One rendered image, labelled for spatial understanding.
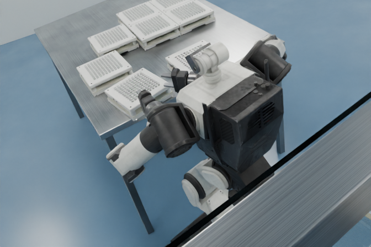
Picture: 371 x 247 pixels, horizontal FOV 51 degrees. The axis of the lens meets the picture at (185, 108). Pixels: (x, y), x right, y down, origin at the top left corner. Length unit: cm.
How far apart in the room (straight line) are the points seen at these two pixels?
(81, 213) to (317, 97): 193
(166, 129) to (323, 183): 85
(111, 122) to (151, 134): 71
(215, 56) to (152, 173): 167
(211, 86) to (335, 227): 95
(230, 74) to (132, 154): 42
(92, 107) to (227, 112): 103
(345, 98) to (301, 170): 282
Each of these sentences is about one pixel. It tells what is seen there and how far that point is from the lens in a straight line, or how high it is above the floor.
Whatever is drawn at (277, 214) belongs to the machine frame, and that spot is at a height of 173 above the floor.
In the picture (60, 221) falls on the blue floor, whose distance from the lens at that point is 280.
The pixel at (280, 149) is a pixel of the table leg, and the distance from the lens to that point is 271.
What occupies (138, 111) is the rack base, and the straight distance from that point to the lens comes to 185.
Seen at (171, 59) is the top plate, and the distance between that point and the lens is 207.
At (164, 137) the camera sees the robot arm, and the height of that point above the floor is 123.
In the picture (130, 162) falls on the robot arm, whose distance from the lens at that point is 131.
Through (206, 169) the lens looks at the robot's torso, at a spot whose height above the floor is 85.
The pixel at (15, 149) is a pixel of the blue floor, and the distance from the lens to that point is 356.
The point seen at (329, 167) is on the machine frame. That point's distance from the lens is 37.
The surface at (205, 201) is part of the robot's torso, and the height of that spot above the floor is 50.
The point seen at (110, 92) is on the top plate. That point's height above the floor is 94.
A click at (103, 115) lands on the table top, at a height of 87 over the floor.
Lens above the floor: 201
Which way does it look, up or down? 38 degrees down
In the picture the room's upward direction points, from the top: 14 degrees counter-clockwise
